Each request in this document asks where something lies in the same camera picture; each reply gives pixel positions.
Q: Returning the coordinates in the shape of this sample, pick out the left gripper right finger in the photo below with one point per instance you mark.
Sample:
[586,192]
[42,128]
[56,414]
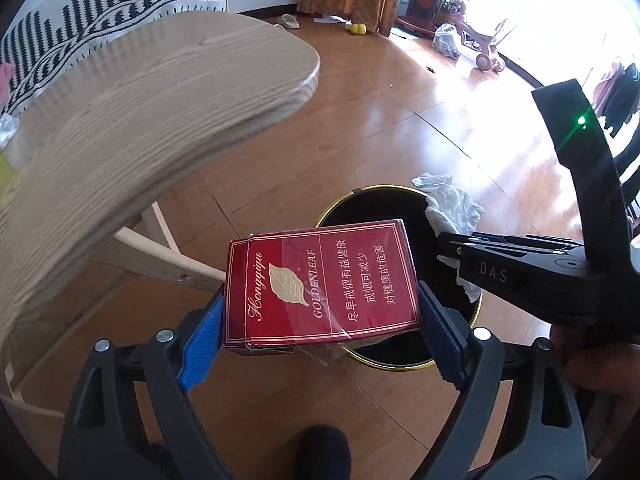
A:
[542,435]

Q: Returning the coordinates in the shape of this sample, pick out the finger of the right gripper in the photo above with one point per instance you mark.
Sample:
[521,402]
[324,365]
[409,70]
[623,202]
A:
[527,267]

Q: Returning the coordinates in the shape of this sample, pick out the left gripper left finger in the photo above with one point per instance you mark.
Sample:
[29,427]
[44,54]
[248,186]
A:
[130,416]

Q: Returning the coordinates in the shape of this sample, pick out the white tissue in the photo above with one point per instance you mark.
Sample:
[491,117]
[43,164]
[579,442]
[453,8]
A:
[449,209]

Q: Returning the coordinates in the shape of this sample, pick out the red cigarette box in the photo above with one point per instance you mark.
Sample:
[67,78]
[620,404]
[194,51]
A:
[319,286]

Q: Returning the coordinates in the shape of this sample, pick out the clear plastic bag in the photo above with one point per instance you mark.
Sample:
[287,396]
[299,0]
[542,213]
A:
[446,41]

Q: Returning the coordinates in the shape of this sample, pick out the person's right hand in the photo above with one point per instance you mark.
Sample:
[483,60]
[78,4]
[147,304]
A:
[611,368]

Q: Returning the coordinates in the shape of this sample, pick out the child's tricycle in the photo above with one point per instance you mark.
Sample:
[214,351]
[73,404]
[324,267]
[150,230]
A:
[488,58]

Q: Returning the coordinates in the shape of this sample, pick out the black sock foot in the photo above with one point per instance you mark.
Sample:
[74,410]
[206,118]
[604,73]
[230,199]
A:
[323,453]

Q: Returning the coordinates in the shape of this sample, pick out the yellow toy on floor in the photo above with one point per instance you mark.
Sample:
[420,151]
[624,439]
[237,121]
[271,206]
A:
[357,29]

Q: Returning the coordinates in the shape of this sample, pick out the beige slipper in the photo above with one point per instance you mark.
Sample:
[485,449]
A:
[288,21]

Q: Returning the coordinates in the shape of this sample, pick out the black white striped sofa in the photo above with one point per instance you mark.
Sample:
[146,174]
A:
[57,34]

